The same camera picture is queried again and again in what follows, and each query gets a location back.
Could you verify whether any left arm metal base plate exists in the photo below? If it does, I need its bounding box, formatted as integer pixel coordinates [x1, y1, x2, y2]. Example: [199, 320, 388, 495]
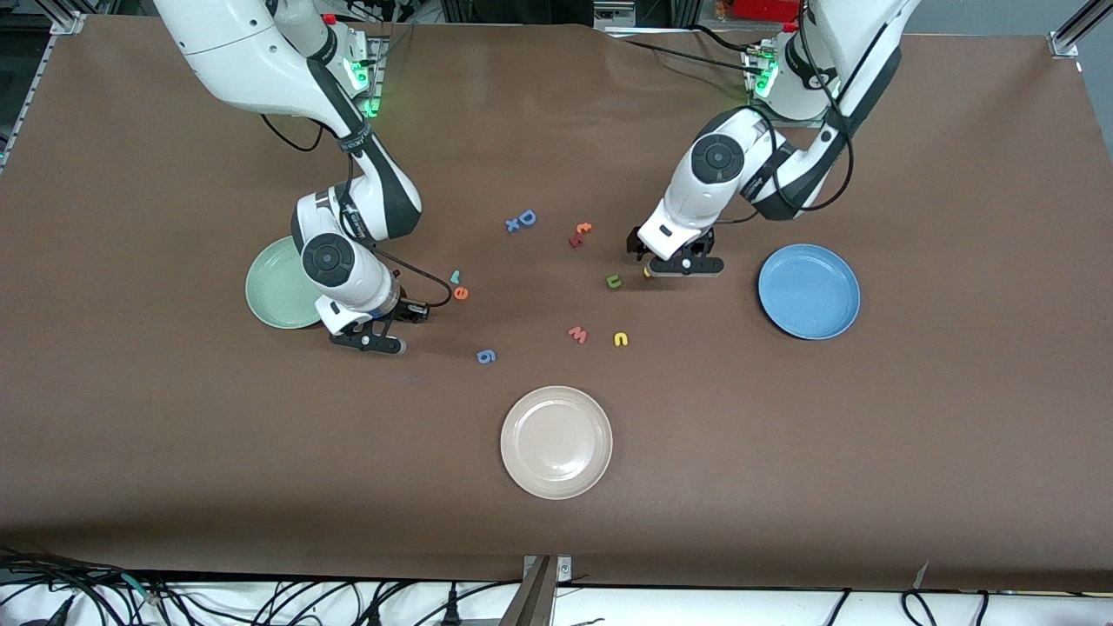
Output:
[742, 42, 783, 101]

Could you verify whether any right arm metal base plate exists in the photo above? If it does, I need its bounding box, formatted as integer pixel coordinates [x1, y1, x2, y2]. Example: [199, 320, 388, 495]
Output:
[343, 35, 388, 119]

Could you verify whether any mint green plate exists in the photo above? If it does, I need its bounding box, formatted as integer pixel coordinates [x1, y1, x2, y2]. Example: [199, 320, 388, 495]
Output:
[245, 235, 324, 330]

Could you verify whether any metal table edge bracket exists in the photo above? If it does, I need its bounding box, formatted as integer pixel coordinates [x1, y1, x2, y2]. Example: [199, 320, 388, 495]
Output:
[500, 555, 575, 626]

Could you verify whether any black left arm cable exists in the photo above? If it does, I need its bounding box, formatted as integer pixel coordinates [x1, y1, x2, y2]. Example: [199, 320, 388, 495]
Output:
[713, 17, 857, 227]

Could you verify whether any beige plate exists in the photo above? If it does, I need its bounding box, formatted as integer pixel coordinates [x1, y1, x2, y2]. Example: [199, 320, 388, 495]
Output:
[500, 385, 614, 501]

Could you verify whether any blue plate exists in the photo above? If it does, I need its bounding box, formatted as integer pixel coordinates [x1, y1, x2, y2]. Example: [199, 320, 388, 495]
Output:
[757, 243, 862, 341]

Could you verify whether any red box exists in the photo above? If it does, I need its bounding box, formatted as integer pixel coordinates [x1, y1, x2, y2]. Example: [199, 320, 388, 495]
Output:
[735, 0, 801, 23]

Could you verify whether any brown table cover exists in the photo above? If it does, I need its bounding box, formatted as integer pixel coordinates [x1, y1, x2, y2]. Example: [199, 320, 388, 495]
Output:
[0, 12, 1113, 594]

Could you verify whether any aluminium frame profile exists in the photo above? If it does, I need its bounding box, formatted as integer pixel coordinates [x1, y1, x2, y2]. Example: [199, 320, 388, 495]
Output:
[1048, 0, 1113, 60]
[0, 0, 88, 175]

